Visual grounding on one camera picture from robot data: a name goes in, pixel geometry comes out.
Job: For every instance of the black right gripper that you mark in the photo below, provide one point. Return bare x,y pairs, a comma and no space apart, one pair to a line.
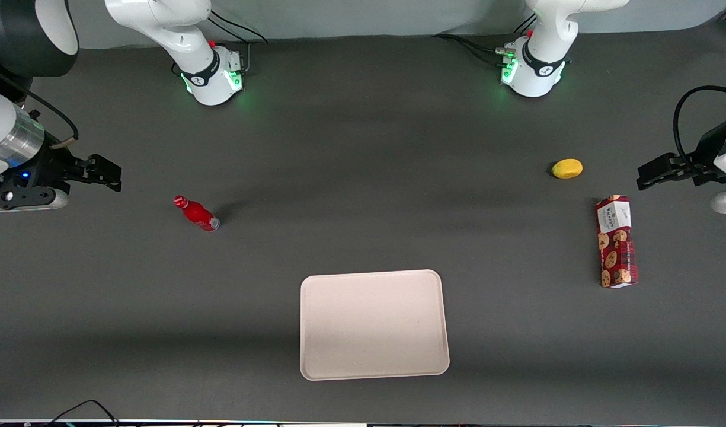
51,167

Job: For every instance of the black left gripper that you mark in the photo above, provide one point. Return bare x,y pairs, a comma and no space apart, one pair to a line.
702,149

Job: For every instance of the red coke bottle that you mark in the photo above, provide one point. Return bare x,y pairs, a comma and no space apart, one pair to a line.
198,215

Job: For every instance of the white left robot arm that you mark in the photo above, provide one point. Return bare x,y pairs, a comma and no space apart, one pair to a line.
543,53

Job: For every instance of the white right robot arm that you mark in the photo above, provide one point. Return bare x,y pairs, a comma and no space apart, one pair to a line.
179,35

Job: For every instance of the beige rectangular tray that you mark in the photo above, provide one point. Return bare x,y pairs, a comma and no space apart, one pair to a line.
374,324

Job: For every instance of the red cookie box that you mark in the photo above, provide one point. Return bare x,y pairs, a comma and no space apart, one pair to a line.
616,243

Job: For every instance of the yellow lemon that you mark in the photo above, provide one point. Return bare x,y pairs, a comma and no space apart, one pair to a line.
567,168

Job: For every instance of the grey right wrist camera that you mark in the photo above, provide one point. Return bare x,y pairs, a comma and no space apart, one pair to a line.
25,200

